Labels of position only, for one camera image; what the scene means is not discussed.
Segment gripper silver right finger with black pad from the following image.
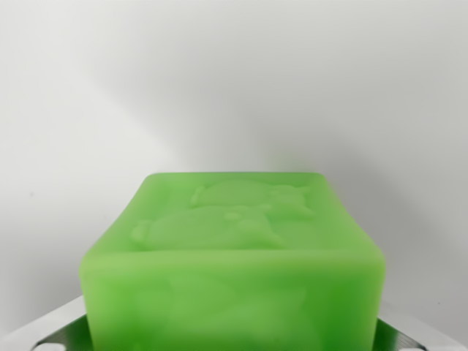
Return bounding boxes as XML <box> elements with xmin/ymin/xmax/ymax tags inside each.
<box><xmin>372</xmin><ymin>298</ymin><xmax>468</xmax><ymax>351</ymax></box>

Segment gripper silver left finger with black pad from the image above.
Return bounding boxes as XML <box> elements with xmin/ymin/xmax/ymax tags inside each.
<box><xmin>0</xmin><ymin>295</ymin><xmax>97</xmax><ymax>351</ymax></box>

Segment green soft cube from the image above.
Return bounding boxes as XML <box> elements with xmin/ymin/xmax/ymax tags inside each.
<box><xmin>78</xmin><ymin>170</ymin><xmax>387</xmax><ymax>351</ymax></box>

